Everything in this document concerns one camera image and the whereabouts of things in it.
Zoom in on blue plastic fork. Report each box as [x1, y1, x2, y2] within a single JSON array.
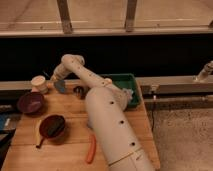
[[54, 80, 66, 94]]

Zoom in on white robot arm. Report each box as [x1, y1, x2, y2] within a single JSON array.
[[51, 54, 155, 171]]

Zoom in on cream plastic cup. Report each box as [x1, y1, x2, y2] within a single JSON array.
[[31, 75, 48, 94]]

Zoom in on purple bowl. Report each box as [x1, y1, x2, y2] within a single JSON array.
[[17, 92, 45, 114]]

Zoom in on dark red frying pan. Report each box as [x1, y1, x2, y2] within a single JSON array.
[[36, 115, 66, 148]]

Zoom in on green plastic bin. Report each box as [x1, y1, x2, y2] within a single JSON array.
[[102, 73, 141, 108]]

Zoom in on orange carrot toy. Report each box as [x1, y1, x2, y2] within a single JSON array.
[[85, 134, 96, 164]]

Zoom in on wooden frame post left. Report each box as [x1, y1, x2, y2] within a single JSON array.
[[57, 0, 72, 34]]

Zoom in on wooden frame post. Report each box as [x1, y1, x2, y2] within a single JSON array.
[[57, 0, 72, 34], [124, 0, 137, 32]]

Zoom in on wooden frame post right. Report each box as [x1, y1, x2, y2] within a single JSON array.
[[124, 0, 137, 32]]

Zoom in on metal rail bar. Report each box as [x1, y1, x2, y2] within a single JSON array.
[[136, 75, 213, 95]]

